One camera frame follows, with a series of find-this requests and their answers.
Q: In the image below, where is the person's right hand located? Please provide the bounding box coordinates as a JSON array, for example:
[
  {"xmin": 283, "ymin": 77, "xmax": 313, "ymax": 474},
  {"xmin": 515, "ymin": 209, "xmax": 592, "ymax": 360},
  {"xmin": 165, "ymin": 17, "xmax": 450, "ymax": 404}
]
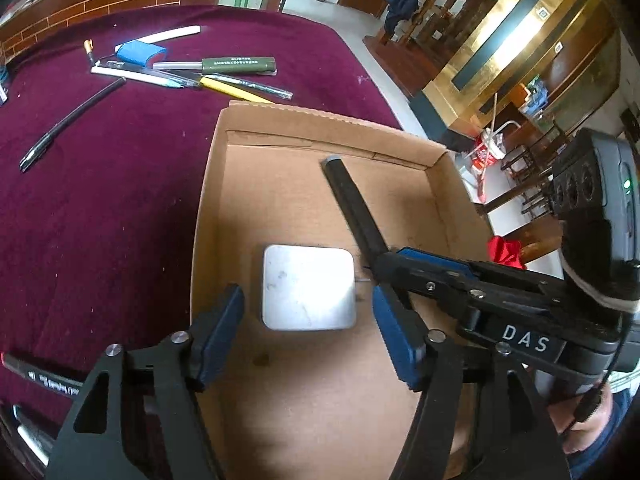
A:
[{"xmin": 550, "ymin": 390, "xmax": 618, "ymax": 456}]

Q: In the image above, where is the person's right forearm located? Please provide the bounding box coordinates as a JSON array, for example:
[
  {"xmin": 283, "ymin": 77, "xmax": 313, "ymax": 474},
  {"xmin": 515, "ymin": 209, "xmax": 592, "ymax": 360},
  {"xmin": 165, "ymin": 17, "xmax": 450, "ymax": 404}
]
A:
[{"xmin": 567, "ymin": 387, "xmax": 636, "ymax": 480}]

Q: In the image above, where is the black pen silver clip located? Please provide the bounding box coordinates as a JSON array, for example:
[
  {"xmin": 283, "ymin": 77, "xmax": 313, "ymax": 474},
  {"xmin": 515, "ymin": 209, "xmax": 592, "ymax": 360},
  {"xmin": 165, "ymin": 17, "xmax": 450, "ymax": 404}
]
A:
[{"xmin": 0, "ymin": 402, "xmax": 61, "ymax": 468}]

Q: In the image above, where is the white square power adapter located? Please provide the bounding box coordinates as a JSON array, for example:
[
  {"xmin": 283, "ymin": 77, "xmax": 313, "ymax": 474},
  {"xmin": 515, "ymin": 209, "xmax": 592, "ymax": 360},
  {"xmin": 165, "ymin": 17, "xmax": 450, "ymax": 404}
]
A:
[{"xmin": 261, "ymin": 244, "xmax": 371, "ymax": 332}]

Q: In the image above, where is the maroon velvet tablecloth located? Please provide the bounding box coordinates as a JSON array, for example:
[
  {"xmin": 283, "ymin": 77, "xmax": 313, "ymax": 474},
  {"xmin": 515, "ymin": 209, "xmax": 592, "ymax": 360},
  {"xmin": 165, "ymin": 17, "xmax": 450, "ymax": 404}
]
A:
[{"xmin": 0, "ymin": 4, "xmax": 406, "ymax": 480}]

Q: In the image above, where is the wooden chair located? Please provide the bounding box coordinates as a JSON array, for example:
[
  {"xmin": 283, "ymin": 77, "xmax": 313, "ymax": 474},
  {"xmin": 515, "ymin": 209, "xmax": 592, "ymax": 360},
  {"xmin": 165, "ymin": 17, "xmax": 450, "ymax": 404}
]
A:
[{"xmin": 475, "ymin": 125, "xmax": 576, "ymax": 266}]

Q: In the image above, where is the white plastic stick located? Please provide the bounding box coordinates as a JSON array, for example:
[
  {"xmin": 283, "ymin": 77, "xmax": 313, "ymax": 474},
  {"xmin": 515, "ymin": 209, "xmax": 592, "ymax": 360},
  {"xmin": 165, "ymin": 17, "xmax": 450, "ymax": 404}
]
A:
[{"xmin": 115, "ymin": 25, "xmax": 202, "ymax": 53}]

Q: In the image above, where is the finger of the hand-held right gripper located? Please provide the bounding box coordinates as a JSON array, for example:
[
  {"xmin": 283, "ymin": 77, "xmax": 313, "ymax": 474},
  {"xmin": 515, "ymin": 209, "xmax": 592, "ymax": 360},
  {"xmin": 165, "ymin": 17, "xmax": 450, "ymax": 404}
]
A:
[
  {"xmin": 400, "ymin": 247, "xmax": 563, "ymax": 293},
  {"xmin": 372, "ymin": 249, "xmax": 501, "ymax": 331}
]

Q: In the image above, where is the red cloth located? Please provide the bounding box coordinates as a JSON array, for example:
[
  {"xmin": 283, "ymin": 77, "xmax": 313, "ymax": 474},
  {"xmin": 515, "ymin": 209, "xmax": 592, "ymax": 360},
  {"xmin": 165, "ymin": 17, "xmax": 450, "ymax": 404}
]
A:
[{"xmin": 487, "ymin": 235, "xmax": 528, "ymax": 271}]

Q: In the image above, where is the gold pillar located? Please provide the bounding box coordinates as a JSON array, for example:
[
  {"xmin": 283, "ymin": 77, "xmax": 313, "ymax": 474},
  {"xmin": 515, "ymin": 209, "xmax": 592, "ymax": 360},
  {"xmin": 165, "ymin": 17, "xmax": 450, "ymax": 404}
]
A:
[{"xmin": 410, "ymin": 0, "xmax": 621, "ymax": 146}]

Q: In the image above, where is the black marker grey cap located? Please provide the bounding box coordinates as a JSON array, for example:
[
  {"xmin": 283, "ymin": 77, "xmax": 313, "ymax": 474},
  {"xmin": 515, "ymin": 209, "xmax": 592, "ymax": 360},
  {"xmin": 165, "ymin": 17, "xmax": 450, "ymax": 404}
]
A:
[{"xmin": 321, "ymin": 155, "xmax": 388, "ymax": 273}]

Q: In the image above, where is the cardboard box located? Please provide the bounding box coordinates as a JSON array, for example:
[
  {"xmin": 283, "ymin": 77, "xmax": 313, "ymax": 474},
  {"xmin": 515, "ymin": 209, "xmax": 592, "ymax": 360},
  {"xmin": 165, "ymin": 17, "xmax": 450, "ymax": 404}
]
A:
[{"xmin": 190, "ymin": 100, "xmax": 501, "ymax": 480}]

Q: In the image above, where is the wooden staircase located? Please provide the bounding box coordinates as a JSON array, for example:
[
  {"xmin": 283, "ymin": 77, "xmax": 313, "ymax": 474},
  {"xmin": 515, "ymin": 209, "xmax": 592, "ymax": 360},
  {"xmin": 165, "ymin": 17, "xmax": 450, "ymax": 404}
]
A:
[{"xmin": 362, "ymin": 0, "xmax": 501, "ymax": 101}]

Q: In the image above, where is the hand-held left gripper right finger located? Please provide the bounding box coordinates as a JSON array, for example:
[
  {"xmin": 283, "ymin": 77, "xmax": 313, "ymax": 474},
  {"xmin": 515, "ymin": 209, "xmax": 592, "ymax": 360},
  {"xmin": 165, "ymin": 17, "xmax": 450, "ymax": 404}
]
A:
[{"xmin": 372, "ymin": 284, "xmax": 571, "ymax": 480}]

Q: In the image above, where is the clear plastic pen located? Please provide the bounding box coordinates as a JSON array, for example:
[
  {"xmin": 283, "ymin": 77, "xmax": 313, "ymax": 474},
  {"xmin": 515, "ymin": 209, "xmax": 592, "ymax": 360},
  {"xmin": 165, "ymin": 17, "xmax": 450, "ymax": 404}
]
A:
[{"xmin": 107, "ymin": 60, "xmax": 293, "ymax": 100}]

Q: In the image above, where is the blue jacket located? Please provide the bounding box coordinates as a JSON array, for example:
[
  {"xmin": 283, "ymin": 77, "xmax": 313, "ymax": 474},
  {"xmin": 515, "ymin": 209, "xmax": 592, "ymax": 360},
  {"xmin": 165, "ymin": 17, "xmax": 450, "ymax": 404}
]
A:
[{"xmin": 384, "ymin": 0, "xmax": 426, "ymax": 36}]

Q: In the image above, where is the long black pen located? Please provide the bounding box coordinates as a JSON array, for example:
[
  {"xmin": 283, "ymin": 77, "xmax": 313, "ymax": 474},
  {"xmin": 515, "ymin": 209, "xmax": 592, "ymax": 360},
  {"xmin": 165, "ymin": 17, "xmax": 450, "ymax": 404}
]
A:
[{"xmin": 19, "ymin": 77, "xmax": 127, "ymax": 173}]

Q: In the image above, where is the blue rectangular block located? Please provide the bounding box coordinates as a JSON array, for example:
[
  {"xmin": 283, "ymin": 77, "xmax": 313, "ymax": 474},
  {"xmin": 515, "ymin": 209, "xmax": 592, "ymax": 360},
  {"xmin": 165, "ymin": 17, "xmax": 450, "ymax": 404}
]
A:
[{"xmin": 116, "ymin": 40, "xmax": 169, "ymax": 67}]

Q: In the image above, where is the yellow pencil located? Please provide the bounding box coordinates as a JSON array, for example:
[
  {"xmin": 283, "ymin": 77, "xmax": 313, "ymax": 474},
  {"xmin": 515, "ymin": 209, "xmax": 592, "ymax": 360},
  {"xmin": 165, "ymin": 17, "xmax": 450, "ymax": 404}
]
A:
[{"xmin": 197, "ymin": 76, "xmax": 276, "ymax": 106}]

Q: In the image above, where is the black cable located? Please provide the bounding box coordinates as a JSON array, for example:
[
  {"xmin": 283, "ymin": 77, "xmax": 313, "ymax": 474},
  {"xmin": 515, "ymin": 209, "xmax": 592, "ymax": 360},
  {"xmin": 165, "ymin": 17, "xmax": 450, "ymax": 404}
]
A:
[{"xmin": 572, "ymin": 310, "xmax": 633, "ymax": 423}]

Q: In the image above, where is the red bucket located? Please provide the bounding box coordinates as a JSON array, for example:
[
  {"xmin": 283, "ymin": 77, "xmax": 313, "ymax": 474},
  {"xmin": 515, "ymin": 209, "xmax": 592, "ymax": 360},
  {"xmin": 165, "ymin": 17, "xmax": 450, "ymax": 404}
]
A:
[{"xmin": 472, "ymin": 127, "xmax": 506, "ymax": 171}]

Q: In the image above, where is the slim white pen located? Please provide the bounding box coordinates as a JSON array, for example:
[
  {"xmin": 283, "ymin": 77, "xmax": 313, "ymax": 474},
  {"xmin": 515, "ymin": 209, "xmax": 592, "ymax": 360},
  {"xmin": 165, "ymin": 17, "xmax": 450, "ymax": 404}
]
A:
[{"xmin": 90, "ymin": 65, "xmax": 201, "ymax": 91}]

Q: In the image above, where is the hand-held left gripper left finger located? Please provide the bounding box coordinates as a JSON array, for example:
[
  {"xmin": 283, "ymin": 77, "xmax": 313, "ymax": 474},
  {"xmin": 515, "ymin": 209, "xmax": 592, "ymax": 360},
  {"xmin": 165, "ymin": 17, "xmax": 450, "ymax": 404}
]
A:
[{"xmin": 45, "ymin": 284, "xmax": 246, "ymax": 480}]

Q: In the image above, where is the black marker red cap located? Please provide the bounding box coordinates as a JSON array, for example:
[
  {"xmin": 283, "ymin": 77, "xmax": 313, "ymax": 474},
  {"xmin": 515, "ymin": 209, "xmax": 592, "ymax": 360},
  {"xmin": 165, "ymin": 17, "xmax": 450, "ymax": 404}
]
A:
[{"xmin": 0, "ymin": 352, "xmax": 86, "ymax": 401}]

